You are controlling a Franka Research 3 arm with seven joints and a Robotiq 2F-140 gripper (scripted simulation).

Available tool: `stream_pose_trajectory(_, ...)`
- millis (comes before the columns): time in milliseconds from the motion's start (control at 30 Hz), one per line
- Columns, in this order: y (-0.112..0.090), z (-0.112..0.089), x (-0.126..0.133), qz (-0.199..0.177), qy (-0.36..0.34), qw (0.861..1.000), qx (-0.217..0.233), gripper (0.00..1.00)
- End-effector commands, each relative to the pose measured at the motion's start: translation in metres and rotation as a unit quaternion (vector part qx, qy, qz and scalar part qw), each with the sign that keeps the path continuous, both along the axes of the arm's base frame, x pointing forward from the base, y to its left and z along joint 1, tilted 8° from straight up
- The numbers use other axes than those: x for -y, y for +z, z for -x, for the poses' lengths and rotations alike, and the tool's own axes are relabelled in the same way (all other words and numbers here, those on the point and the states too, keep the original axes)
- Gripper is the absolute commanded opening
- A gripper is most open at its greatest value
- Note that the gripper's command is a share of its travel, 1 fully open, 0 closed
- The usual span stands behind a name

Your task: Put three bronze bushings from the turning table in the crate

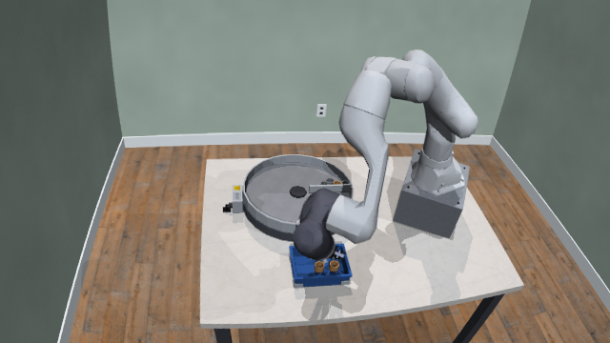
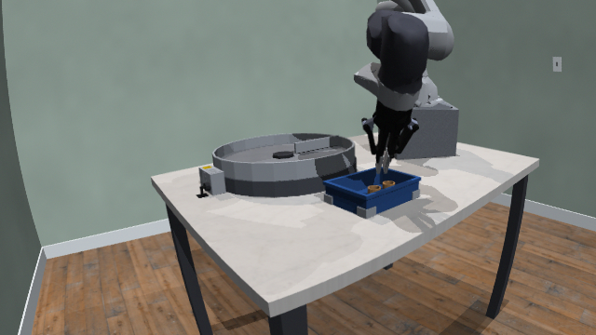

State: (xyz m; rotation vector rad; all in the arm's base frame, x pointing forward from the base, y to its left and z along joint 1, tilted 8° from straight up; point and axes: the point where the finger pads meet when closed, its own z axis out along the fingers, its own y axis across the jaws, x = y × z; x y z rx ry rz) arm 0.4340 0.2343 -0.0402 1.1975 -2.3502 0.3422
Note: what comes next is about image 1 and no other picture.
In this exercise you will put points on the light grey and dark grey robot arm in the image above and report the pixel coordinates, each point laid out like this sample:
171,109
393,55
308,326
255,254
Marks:
362,124

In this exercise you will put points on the blue plastic crate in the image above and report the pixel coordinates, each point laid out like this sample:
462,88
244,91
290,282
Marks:
304,266

